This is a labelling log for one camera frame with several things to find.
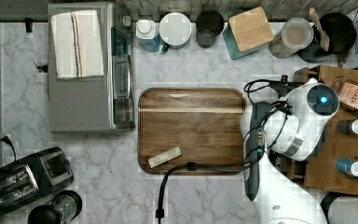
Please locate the wooden cutting board tray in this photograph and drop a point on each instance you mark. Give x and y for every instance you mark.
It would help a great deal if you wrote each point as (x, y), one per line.
(203, 122)

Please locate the blue canister with white lid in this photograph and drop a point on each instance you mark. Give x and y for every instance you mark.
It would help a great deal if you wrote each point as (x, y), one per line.
(348, 167)

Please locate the black wall power plug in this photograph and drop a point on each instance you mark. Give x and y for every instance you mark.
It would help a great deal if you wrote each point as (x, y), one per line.
(5, 139)

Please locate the black blender base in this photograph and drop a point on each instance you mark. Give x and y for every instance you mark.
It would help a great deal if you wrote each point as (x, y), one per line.
(62, 209)

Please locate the orange Stash tea packets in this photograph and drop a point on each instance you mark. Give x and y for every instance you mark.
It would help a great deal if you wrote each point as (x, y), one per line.
(348, 95)

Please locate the dark grey metal cup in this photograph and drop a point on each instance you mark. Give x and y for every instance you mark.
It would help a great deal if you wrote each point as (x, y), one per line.
(209, 25)

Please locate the white blue supplement bottle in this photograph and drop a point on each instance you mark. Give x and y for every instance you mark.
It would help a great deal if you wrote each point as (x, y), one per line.
(147, 35)

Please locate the black silver toaster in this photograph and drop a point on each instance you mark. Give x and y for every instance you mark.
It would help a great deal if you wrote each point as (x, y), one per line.
(33, 177)

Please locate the dark canister with white lid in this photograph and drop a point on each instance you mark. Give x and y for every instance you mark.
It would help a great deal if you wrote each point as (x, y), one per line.
(348, 126)

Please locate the wooden spoon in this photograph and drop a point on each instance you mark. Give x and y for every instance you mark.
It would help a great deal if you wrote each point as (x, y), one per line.
(324, 38)

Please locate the glass jar with grains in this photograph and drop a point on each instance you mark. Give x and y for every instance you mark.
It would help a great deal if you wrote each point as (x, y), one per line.
(295, 35)

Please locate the teal canister with wooden lid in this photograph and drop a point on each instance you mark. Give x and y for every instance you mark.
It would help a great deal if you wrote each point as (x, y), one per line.
(247, 33)

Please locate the white round lidded container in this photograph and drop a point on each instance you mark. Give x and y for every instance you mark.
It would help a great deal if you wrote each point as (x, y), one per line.
(174, 31)

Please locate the black round pot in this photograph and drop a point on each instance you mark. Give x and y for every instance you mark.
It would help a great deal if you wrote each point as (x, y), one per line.
(342, 34)

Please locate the small light wooden block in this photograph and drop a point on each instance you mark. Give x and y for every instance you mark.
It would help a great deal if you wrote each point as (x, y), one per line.
(164, 157)

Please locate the wooden organizer cabinet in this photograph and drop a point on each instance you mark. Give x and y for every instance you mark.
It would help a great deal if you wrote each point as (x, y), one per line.
(321, 172)

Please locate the silver toaster oven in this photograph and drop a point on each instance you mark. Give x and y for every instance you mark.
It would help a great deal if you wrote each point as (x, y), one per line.
(95, 104)

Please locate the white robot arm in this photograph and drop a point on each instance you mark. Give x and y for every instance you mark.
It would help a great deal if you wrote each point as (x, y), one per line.
(293, 126)

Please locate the striped white dish towel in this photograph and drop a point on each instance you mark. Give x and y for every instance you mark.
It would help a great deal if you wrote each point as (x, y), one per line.
(77, 44)

